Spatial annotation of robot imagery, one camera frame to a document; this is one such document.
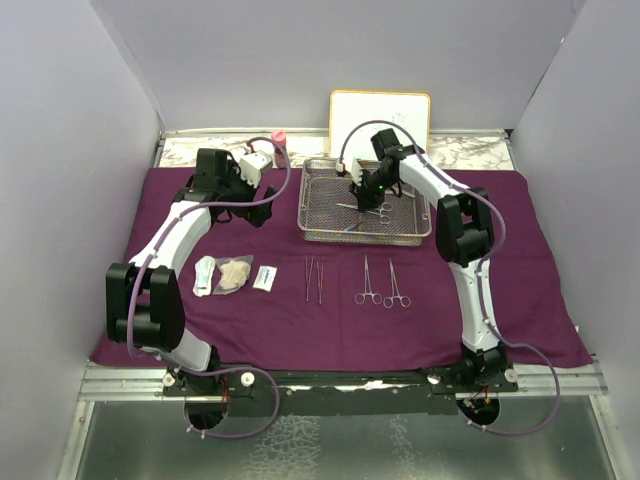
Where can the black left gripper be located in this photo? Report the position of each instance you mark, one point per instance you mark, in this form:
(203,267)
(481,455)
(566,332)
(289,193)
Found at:
(255,214)

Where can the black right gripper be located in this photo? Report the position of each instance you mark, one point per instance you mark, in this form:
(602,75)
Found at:
(365,201)

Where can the steel forceps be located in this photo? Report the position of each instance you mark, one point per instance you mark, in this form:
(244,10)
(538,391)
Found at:
(380,212)

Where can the white gauze bag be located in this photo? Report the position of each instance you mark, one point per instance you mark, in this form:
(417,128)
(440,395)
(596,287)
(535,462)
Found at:
(234,273)

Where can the steel tweezers front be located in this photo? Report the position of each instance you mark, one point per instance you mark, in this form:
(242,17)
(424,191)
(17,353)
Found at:
(309,264)

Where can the metal mesh tray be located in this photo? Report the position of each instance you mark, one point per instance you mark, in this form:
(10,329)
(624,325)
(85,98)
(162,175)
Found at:
(320,220)

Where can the white blue label packet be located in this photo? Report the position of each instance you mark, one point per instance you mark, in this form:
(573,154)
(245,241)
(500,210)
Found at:
(265,278)

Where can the purple cloth wrap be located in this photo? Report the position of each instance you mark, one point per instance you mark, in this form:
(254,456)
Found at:
(279,330)

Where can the steel clamp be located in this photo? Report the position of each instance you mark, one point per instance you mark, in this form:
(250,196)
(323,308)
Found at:
(367,293)

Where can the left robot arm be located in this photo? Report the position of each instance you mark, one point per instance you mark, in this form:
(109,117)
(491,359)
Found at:
(144,307)

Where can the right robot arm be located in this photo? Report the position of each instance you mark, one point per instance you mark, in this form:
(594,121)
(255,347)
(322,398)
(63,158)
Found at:
(464,240)

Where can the yellow framed whiteboard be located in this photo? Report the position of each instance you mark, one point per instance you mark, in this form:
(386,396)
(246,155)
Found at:
(350,108)

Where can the pink lid spice bottle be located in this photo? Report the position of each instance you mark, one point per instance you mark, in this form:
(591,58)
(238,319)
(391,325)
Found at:
(279,140)

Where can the steel blunt tweezers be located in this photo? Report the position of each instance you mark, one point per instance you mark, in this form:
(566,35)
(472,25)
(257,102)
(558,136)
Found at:
(395,297)

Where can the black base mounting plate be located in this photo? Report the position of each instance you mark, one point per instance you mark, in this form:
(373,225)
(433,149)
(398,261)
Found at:
(243,393)

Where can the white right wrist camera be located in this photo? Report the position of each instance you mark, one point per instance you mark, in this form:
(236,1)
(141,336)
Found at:
(350,167)

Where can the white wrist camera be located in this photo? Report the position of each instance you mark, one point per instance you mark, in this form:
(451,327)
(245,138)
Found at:
(253,166)
(350,167)

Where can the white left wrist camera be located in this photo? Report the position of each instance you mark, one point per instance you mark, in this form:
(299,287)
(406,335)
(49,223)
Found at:
(253,166)

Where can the steel scalpel handle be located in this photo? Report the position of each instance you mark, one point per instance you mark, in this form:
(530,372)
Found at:
(354,227)

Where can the aluminium frame rail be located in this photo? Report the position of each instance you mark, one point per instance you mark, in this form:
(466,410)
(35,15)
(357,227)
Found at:
(146,384)

